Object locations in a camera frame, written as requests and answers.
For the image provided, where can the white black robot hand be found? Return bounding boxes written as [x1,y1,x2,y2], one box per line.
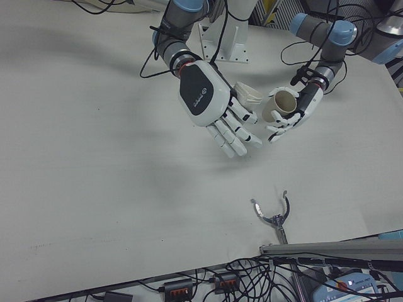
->
[265,81,326,144]
[177,59,263,159]

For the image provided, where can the beige cup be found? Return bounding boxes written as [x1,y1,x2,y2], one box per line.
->
[261,91,298,124]

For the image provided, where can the white paper cup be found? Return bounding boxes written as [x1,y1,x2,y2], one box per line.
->
[234,81,264,105]

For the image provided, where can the dark grey box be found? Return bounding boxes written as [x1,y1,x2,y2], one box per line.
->
[302,0,346,16]

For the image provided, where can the silver reacher grabber tool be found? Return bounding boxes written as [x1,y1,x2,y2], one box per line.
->
[251,190,308,302]

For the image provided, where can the light blue plastic bin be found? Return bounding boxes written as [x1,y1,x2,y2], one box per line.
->
[377,229,403,242]

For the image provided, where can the black orange USB hub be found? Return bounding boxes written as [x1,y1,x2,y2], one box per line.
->
[162,278,195,298]
[213,272,239,295]

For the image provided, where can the grey-blue teach pendant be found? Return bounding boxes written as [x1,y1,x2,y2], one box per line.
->
[311,272,403,302]

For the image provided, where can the black power adapter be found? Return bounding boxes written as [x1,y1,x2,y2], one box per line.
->
[103,291,133,302]

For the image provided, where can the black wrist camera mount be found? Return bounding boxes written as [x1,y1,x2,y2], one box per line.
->
[291,67,315,87]

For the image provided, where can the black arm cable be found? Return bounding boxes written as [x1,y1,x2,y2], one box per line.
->
[281,0,391,95]
[140,0,230,79]

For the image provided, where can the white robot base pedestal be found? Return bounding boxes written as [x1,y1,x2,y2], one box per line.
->
[197,0,258,66]

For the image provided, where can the yellow black striped post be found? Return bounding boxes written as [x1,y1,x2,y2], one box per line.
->
[263,0,278,26]

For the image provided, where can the aluminium profile post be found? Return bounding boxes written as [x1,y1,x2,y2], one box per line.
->
[259,236,403,273]

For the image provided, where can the tangled black cables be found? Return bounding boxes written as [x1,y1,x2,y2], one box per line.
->
[84,256,403,302]

